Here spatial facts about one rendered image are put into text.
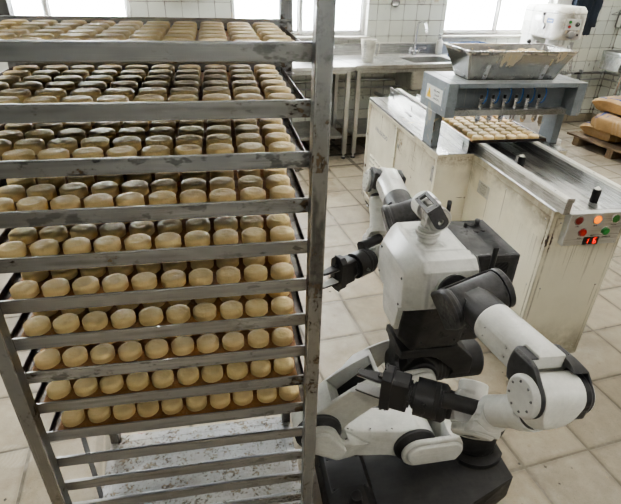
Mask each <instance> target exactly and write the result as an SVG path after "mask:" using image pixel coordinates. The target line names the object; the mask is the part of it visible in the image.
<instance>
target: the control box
mask: <svg viewBox="0 0 621 504"><path fill-rule="evenodd" d="M616 215H620V220H619V221H618V222H613V218H614V217H615V216H616ZM598 216H601V217H602V220H601V222H600V223H595V222H594V220H595V218H596V217H598ZM579 217H583V219H584V220H583V222H582V223H581V224H579V225H577V224H576V220H577V219H578V218H579ZM604 228H609V229H610V232H609V233H608V234H607V235H603V234H602V230H603V229H604ZM620 228H621V208H619V209H600V210H581V211H570V214H569V215H565V219H564V222H563V225H562V229H561V232H560V235H559V238H558V241H557V243H558V244H559V245H560V246H571V245H587V244H592V241H593V239H594V238H595V237H597V240H596V238H595V239H594V240H596V243H594V244H602V243H615V241H616V239H617V236H618V233H619V231H620ZM582 229H585V230H587V234H586V235H585V236H580V235H579V231H580V230H582ZM586 238H589V241H588V243H587V241H586V243H587V244H585V243H584V242H585V239H586Z"/></svg>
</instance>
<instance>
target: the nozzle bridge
mask: <svg viewBox="0 0 621 504"><path fill-rule="evenodd" d="M587 86H588V83H587V82H584V81H580V80H577V79H574V78H570V77H567V76H564V75H561V74H558V75H557V76H556V77H555V78H554V79H553V80H467V79H464V78H462V77H460V76H458V75H455V74H454V71H424V75H423V83H422V90H421V97H420V103H422V104H423V105H425V106H426V107H427V111H426V117H425V124H424V131H423V138H422V141H423V142H424V143H425V144H426V145H428V146H429V147H430V148H437V147H438V141H439V134H440V128H441V122H442V117H443V118H454V116H495V115H543V118H542V122H541V126H540V129H539V133H538V134H539V135H541V136H543V137H545V138H546V141H544V142H546V143H548V144H556V143H557V139H558V136H559V132H560V129H561V125H562V122H563V118H564V115H565V114H567V115H569V116H578V115H579V112H580V109H581V106H582V102H583V99H584V96H585V92H586V89H587ZM487 88H488V90H489V92H488V97H487V100H486V102H485V103H484V104H482V109H477V107H478V101H479V98H480V95H483V102H484V101H485V99H486V95H487ZM499 88H500V90H501V92H500V97H499V100H498V102H497V103H495V104H494V106H493V109H489V104H490V100H491V98H492V95H495V102H496V101H497V98H498V95H499ZM510 88H512V96H511V99H510V101H509V102H508V103H507V104H506V105H505V108H504V109H501V108H500V107H501V102H502V98H503V96H504V94H506V95H507V97H506V102H507V101H508V100H509V98H510V94H511V89H510ZM522 88H524V95H523V98H522V100H521V102H520V103H518V104H517V106H516V109H513V108H512V104H513V100H514V98H515V95H516V94H518V102H519V101H520V99H521V97H522V93H523V90H522ZM534 88H535V89H536V93H535V97H534V99H533V101H532V102H531V103H529V104H528V108H527V109H525V108H523V106H524V101H525V98H526V96H527V94H530V97H529V102H530V101H531V100H532V98H533V95H534ZM545 88H547V95H546V98H545V100H544V102H542V103H540V105H539V108H535V107H534V106H535V102H536V99H537V98H538V94H541V101H543V99H544V97H545V93H546V89H545Z"/></svg>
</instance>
